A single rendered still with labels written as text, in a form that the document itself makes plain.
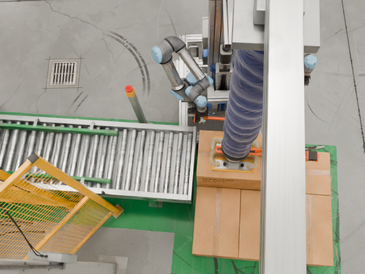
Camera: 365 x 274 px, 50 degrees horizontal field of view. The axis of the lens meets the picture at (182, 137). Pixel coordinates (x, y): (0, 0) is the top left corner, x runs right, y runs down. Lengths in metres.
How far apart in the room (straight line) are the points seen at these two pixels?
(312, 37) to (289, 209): 0.65
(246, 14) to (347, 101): 3.34
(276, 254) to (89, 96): 3.85
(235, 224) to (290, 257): 2.53
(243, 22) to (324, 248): 2.58
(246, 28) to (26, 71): 3.90
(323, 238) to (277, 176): 2.64
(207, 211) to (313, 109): 1.77
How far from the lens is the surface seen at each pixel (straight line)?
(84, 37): 5.03
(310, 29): 1.45
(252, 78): 1.71
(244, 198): 3.57
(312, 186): 3.70
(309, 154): 3.17
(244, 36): 1.40
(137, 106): 3.67
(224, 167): 3.17
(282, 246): 1.01
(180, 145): 3.66
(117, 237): 4.15
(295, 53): 1.18
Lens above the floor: 4.04
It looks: 71 degrees down
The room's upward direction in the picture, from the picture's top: 9 degrees counter-clockwise
